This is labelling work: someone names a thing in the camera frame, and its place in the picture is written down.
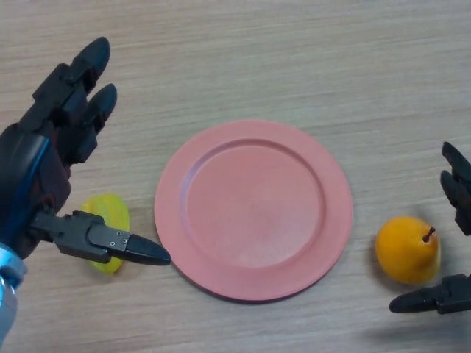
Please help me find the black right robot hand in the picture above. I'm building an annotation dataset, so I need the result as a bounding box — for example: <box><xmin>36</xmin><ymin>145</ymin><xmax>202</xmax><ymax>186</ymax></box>
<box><xmin>389</xmin><ymin>141</ymin><xmax>471</xmax><ymax>315</ymax></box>

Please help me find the yellow pear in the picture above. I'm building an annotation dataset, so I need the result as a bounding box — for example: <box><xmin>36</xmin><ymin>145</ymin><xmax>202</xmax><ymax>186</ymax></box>
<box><xmin>375</xmin><ymin>215</ymin><xmax>442</xmax><ymax>286</ymax></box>

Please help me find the yellow starfruit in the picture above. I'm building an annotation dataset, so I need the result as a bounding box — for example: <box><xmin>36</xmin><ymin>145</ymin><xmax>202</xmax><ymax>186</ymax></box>
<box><xmin>80</xmin><ymin>193</ymin><xmax>130</xmax><ymax>276</ymax></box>

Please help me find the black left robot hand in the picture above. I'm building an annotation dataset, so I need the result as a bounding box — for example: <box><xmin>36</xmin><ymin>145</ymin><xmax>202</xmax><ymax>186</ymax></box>
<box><xmin>0</xmin><ymin>36</ymin><xmax>172</xmax><ymax>266</ymax></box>

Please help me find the pink round plate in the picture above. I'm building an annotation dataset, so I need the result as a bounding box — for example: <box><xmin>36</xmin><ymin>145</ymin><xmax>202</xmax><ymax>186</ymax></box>
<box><xmin>154</xmin><ymin>119</ymin><xmax>354</xmax><ymax>304</ymax></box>

